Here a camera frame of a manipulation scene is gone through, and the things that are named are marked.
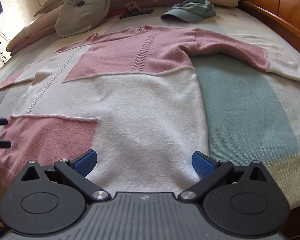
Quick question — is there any pink and white knit sweater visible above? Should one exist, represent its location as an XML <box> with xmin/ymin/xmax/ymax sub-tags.
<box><xmin>0</xmin><ymin>24</ymin><xmax>300</xmax><ymax>193</ymax></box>

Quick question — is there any grey cat face cushion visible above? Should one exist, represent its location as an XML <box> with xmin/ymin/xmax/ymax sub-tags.
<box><xmin>55</xmin><ymin>0</ymin><xmax>110</xmax><ymax>38</ymax></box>

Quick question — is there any red stick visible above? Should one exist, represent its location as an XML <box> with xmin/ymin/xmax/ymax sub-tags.
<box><xmin>107</xmin><ymin>10</ymin><xmax>127</xmax><ymax>18</ymax></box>

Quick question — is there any blue baseball cap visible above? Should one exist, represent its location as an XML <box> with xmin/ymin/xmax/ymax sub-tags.
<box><xmin>161</xmin><ymin>0</ymin><xmax>216</xmax><ymax>23</ymax></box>

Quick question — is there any black hair clip with flower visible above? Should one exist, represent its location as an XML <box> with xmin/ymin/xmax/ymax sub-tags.
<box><xmin>119</xmin><ymin>1</ymin><xmax>154</xmax><ymax>19</ymax></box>

